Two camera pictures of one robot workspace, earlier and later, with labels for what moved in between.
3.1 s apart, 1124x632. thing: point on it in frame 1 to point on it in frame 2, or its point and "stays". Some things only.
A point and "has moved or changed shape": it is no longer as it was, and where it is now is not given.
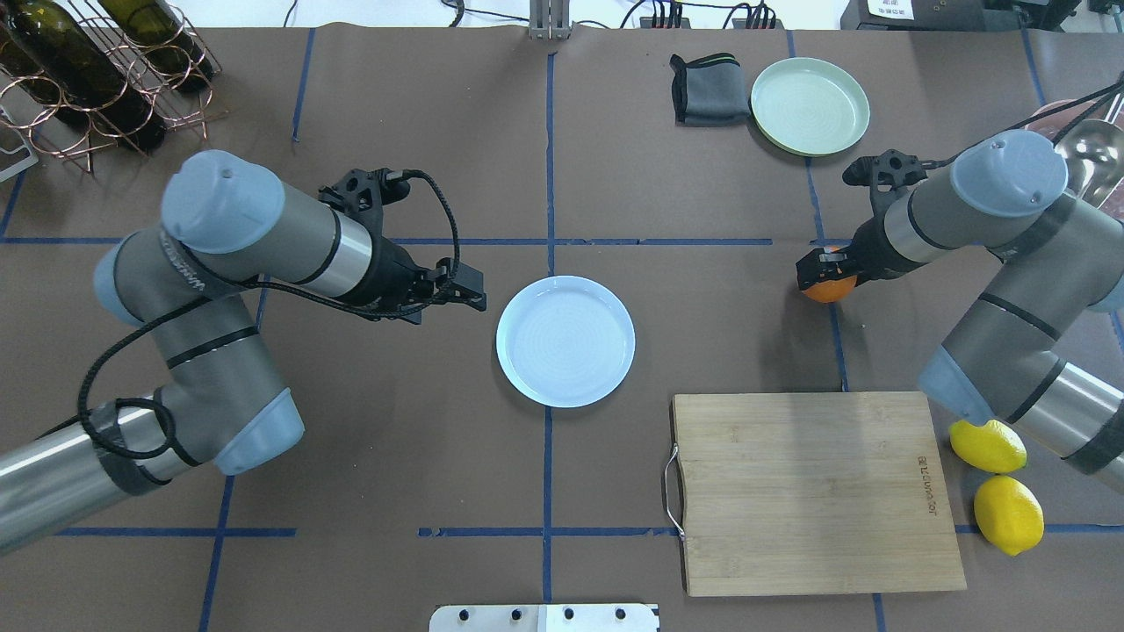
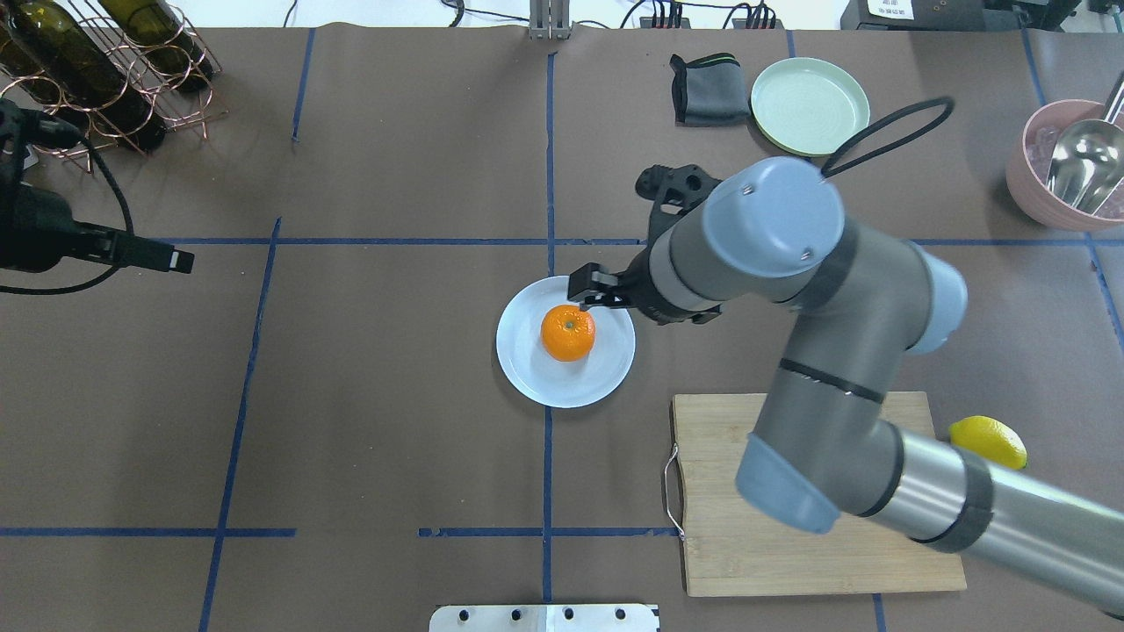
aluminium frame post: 549,20 stays
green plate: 809,107 stays
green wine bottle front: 164,42 stays
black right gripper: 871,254 to 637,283
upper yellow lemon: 990,447 stays
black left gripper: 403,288 to 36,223
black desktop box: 935,15 stays
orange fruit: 833,290 has moved or changed shape
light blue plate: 565,341 stays
